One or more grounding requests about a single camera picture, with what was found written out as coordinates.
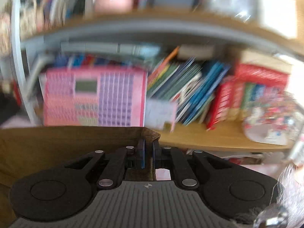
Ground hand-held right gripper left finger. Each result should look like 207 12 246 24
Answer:
58 139 146 190

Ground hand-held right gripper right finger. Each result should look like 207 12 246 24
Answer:
152 140 240 190

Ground brown garment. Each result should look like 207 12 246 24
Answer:
0 126 161 226

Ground white barcode box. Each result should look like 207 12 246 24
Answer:
144 98 178 132

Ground pink learning tablet toy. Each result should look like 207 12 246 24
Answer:
39 66 149 127

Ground row of slanted thin books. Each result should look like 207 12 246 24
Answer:
146 46 232 126

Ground red upright dictionary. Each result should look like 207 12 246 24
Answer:
205 76 235 131

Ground red and cream dictionary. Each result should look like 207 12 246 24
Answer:
229 82 246 121

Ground teal flat folder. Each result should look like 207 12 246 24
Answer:
60 41 162 57

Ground green spine dictionary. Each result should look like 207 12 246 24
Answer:
240 83 257 121

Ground flat beige book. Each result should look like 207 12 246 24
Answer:
177 45 216 61

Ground thick red book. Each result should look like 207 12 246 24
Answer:
234 63 290 89

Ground clear shiny bead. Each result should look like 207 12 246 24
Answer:
254 205 289 228

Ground white fluffy fur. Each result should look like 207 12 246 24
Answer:
277 163 304 228

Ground thick beige book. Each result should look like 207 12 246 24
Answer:
231 49 292 74

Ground white storage box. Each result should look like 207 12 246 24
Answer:
256 0 300 40

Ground wooden bookshelf with white frame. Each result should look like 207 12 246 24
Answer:
0 0 304 152

